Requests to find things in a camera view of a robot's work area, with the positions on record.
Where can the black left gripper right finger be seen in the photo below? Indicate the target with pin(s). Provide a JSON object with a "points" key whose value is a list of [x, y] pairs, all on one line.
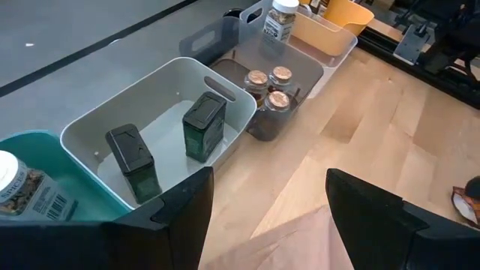
{"points": [[375, 232]]}

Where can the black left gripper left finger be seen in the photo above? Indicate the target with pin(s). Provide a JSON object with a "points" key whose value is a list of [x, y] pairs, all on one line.
{"points": [[168, 240]]}

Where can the dark green spice tin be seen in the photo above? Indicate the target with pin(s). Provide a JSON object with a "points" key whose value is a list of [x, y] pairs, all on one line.
{"points": [[133, 165], [204, 127]]}

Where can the orange spice packet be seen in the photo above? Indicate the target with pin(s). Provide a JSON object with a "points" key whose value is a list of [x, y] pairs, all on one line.
{"points": [[465, 210]]}

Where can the white-capped spice jar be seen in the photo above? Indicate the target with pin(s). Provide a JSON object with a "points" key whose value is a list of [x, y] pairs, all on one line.
{"points": [[279, 22], [30, 191]]}

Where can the brown foil spice packet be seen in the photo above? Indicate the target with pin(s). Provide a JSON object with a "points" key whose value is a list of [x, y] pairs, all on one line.
{"points": [[318, 3]]}

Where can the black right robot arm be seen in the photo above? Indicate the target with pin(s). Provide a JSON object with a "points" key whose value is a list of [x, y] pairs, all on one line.
{"points": [[461, 33]]}

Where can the teal plastic bin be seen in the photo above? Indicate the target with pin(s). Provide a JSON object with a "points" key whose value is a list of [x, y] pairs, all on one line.
{"points": [[101, 198]]}

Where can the light grey plastic bin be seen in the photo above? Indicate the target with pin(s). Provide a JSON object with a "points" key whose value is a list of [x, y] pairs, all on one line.
{"points": [[150, 97]]}

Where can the clear plastic bin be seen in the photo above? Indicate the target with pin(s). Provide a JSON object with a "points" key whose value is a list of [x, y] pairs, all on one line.
{"points": [[330, 41]]}

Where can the dark grey plastic bin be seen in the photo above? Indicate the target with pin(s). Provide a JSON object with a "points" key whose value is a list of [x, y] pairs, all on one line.
{"points": [[210, 41]]}

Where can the yellow plastic bin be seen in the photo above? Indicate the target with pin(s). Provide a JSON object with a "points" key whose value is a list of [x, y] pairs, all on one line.
{"points": [[352, 17]]}

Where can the black aluminium frame rails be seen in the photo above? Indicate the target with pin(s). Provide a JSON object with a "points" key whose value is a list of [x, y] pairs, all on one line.
{"points": [[431, 84]]}

